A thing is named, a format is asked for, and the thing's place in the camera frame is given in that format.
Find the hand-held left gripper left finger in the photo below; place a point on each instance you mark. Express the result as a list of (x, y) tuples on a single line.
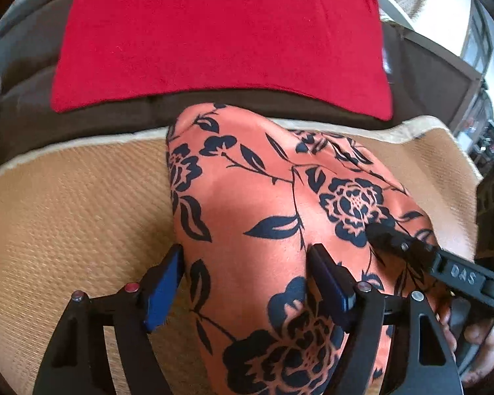
[(164, 284)]

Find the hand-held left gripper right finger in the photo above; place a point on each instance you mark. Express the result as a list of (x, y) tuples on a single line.
[(329, 284)]

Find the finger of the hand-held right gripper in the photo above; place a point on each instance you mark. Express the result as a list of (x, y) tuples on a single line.
[(395, 240)]

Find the orange floral shirt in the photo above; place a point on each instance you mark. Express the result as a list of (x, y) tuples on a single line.
[(251, 197)]

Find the person's right hand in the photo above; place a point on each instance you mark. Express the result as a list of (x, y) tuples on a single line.
[(488, 341)]

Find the woven bamboo mat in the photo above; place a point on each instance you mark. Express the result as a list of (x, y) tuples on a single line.
[(86, 214)]

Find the brown leather sofa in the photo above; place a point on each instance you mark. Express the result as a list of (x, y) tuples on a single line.
[(107, 119)]

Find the brown framed window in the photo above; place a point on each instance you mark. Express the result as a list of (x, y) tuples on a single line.
[(477, 37)]

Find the red blanket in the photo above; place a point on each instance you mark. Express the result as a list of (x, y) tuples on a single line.
[(214, 37)]

